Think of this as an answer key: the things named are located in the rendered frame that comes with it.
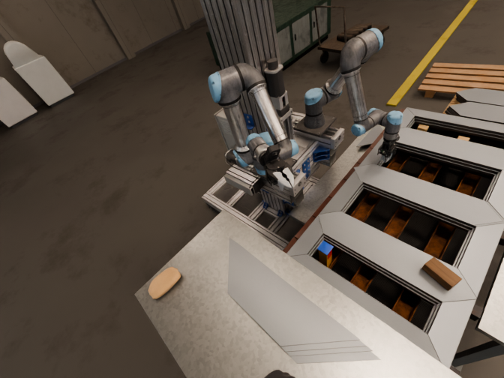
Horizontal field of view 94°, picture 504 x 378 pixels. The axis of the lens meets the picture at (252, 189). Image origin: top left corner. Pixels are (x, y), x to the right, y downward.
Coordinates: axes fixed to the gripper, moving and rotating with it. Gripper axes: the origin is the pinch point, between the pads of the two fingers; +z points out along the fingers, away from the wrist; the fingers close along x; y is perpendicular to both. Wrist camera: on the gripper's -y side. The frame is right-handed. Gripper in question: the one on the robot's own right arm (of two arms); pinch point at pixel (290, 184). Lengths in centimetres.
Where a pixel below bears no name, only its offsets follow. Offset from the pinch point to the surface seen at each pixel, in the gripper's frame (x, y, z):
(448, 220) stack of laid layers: -83, 51, 17
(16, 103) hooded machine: 408, 158, -759
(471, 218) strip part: -90, 47, 22
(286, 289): 10.6, 40.0, 17.2
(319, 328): 7, 39, 35
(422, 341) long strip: -30, 55, 51
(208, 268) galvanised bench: 38, 46, -9
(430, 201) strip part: -84, 48, 5
